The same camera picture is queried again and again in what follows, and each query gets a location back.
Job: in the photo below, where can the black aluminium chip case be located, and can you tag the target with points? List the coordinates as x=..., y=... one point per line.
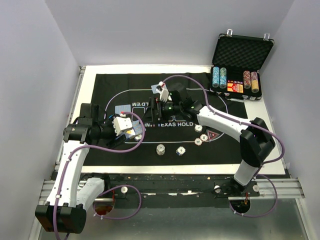
x=238, y=53

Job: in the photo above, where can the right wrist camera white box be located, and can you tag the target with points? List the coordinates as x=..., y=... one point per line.
x=164, y=94

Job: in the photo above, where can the red chip row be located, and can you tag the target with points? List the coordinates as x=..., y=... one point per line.
x=247, y=79

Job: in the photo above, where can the purple yellow chip row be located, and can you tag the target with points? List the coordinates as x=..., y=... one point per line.
x=254, y=82

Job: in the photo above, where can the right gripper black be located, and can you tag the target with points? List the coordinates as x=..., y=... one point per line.
x=155, y=104

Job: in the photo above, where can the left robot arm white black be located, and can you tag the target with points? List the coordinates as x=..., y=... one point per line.
x=65, y=209

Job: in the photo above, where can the teal chip row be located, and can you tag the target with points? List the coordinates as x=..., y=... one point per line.
x=223, y=78

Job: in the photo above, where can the red triangle mat logo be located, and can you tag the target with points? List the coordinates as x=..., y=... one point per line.
x=212, y=135

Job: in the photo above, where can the black poker felt mat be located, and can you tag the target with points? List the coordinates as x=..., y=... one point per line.
x=111, y=90

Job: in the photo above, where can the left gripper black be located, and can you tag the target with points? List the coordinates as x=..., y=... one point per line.
x=112, y=143

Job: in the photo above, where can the light blue chip row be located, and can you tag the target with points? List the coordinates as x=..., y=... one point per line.
x=215, y=77

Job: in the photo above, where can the grey white chip stack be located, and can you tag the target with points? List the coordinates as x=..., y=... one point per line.
x=160, y=149

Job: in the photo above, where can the aluminium mounting rail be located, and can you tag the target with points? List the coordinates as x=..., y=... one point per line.
x=286, y=188

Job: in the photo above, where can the blue white chip stack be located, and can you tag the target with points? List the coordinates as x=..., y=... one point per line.
x=180, y=151

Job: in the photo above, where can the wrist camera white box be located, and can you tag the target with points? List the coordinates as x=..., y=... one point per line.
x=122, y=125
x=164, y=94

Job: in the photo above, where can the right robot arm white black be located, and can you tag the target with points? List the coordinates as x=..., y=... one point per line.
x=256, y=141

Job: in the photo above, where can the red card deck in case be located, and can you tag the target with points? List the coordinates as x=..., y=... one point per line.
x=234, y=86

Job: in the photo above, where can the grey white chip bottom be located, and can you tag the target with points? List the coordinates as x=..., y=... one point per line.
x=138, y=138

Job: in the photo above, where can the blue yellow card box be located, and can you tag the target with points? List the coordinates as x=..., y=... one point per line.
x=137, y=129

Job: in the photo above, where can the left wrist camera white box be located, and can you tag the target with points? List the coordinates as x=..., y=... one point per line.
x=122, y=125

